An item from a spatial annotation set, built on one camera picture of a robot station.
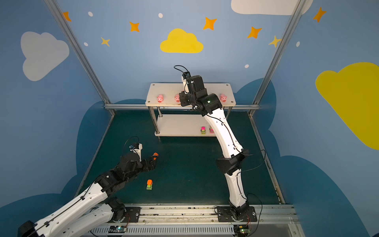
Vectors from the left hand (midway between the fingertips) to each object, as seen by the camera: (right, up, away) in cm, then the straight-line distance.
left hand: (153, 158), depth 78 cm
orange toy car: (-3, -2, +17) cm, 17 cm away
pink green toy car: (+29, +14, +21) cm, 38 cm away
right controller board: (+45, -34, -7) cm, 57 cm away
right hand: (+18, +35, -3) cm, 39 cm away
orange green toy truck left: (-3, -16, +4) cm, 16 cm away
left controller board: (-16, -33, -8) cm, 37 cm away
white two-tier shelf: (+14, +18, +25) cm, 34 cm away
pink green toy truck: (+35, +14, +21) cm, 43 cm away
